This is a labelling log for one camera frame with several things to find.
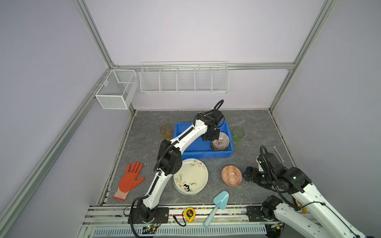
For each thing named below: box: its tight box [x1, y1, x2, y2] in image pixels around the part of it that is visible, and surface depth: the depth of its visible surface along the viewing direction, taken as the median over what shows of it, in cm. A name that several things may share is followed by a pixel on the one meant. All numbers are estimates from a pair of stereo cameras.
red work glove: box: [113, 161, 146, 201], surface depth 86 cm
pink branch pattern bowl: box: [210, 131, 230, 150], surface depth 93 cm
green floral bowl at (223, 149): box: [210, 143, 230, 152], surface depth 93 cm
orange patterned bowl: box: [221, 165, 243, 187], surface depth 86 cm
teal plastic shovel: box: [203, 190, 230, 229], surface depth 79 cm
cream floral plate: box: [172, 158, 209, 195], surface depth 84 cm
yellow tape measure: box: [183, 206, 196, 224], surface depth 74 cm
